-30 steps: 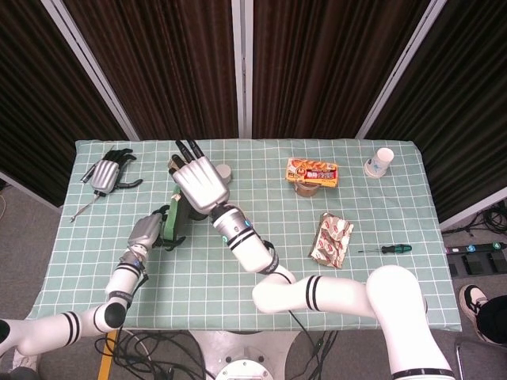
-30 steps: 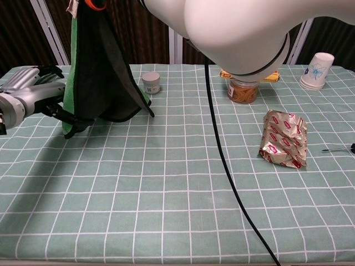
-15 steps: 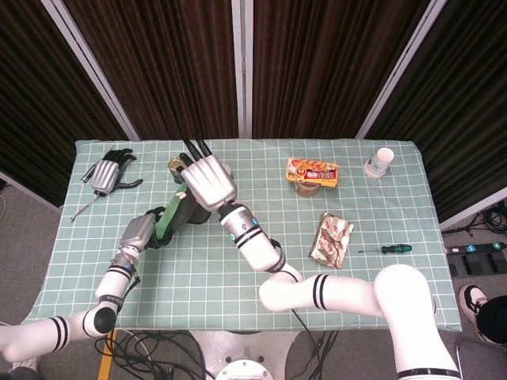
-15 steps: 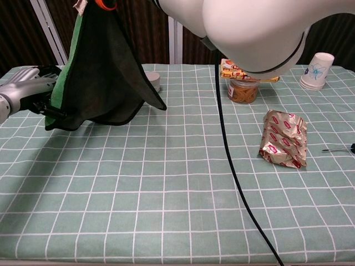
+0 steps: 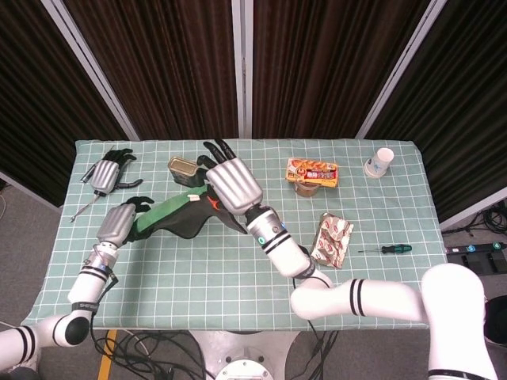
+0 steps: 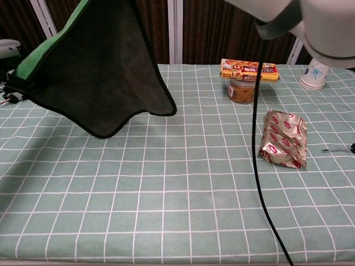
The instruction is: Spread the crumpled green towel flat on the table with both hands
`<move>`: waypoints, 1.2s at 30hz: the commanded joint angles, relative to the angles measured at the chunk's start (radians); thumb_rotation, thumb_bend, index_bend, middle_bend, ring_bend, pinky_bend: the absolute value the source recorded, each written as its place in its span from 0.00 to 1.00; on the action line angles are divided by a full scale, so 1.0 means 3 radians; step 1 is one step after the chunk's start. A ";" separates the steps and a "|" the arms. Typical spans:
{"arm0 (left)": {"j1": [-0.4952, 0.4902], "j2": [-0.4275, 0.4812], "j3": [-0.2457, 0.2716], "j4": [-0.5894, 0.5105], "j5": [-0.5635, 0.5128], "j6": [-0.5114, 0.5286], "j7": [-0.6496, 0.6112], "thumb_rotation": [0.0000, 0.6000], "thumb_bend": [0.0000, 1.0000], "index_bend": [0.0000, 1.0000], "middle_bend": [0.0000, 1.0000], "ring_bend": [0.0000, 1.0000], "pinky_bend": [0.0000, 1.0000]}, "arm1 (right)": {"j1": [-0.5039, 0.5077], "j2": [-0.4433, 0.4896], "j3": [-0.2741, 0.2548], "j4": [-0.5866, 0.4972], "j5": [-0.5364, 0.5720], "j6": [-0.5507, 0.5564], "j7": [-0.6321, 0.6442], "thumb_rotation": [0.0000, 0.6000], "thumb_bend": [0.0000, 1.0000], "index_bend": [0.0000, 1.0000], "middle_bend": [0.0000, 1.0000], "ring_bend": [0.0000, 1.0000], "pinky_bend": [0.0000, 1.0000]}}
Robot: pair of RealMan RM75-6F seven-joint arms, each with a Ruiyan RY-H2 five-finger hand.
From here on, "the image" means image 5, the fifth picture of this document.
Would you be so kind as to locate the green checkered tablecloth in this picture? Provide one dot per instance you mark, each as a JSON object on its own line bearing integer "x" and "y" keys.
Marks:
{"x": 178, "y": 285}

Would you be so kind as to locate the orange curry box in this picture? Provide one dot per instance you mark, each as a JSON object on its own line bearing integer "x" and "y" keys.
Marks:
{"x": 313, "y": 172}

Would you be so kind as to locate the grey trouser leg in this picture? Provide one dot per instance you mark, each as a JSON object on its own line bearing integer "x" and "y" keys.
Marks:
{"x": 21, "y": 374}

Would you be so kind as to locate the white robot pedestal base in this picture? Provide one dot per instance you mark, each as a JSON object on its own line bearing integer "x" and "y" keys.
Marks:
{"x": 243, "y": 352}

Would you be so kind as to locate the black foot pedal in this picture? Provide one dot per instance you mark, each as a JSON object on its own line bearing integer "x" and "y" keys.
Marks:
{"x": 487, "y": 263}

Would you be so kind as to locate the green cloth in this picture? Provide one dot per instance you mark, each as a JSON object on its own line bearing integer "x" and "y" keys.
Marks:
{"x": 170, "y": 213}

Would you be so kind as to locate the white paper cup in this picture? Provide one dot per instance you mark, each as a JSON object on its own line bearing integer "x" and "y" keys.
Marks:
{"x": 378, "y": 163}

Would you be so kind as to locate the white partition base rail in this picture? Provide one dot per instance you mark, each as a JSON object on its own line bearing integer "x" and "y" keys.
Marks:
{"x": 471, "y": 215}
{"x": 27, "y": 188}

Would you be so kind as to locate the black rounded floor object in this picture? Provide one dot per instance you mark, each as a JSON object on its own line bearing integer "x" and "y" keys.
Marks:
{"x": 498, "y": 318}

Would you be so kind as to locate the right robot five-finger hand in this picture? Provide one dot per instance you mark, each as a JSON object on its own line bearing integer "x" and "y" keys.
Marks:
{"x": 235, "y": 186}

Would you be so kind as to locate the rectangular metal food tin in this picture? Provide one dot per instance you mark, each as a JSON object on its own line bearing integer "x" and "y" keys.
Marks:
{"x": 182, "y": 168}

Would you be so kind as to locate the crumpled red white foil bag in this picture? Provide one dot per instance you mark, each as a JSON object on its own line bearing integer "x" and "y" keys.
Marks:
{"x": 332, "y": 237}

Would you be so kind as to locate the black power strip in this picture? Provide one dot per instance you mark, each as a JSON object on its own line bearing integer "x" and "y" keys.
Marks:
{"x": 475, "y": 249}

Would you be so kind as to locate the brown plastic cup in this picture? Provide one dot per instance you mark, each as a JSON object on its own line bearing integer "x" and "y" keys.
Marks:
{"x": 307, "y": 191}

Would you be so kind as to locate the white partition post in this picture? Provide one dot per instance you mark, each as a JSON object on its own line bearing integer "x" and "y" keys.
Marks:
{"x": 242, "y": 71}
{"x": 400, "y": 71}
{"x": 94, "y": 71}

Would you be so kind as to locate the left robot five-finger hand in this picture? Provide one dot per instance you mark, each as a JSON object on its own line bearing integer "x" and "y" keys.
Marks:
{"x": 117, "y": 225}

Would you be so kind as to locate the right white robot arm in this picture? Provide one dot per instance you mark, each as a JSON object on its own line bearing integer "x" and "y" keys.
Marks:
{"x": 285, "y": 257}

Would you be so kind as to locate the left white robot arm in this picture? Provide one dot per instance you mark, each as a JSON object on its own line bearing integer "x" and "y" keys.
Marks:
{"x": 87, "y": 285}

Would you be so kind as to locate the dark brown ribbed partition panel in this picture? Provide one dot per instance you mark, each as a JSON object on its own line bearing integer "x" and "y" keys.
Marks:
{"x": 166, "y": 71}
{"x": 317, "y": 71}
{"x": 467, "y": 99}
{"x": 24, "y": 99}

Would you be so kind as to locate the slim black silver pen tool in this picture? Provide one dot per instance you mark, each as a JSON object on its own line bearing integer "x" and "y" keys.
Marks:
{"x": 87, "y": 174}

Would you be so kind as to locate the detached spare silver robot hand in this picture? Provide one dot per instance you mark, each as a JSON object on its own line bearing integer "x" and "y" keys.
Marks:
{"x": 105, "y": 176}

